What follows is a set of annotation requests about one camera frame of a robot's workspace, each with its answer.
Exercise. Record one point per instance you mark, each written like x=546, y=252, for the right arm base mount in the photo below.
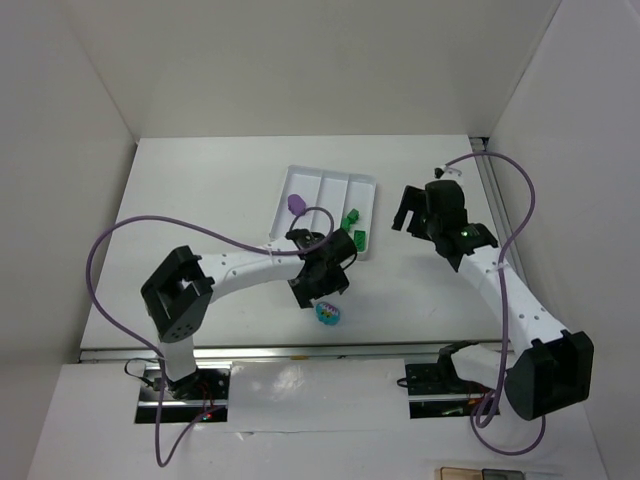
x=434, y=394

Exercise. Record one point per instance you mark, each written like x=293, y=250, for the aluminium side rail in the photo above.
x=500, y=210

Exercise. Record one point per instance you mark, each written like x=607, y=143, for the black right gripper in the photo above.
x=415, y=204

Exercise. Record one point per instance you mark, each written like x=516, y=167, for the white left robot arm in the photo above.
x=179, y=292

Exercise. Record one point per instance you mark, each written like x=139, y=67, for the purple rounded lego piece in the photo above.
x=296, y=204

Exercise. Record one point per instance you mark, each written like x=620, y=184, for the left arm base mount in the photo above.
x=203, y=395

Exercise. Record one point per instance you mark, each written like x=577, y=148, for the aluminium front rail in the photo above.
x=348, y=351

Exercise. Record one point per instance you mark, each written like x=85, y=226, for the green sloped lego brick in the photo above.
x=353, y=215

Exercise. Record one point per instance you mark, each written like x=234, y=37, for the green long lego brick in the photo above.
x=360, y=240

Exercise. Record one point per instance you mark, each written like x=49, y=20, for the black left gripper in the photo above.
x=322, y=288

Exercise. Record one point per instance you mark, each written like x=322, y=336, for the brown box at edge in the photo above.
x=455, y=473

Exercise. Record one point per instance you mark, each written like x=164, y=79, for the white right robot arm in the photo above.
x=553, y=366

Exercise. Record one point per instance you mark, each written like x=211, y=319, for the grey box at edge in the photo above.
x=502, y=474

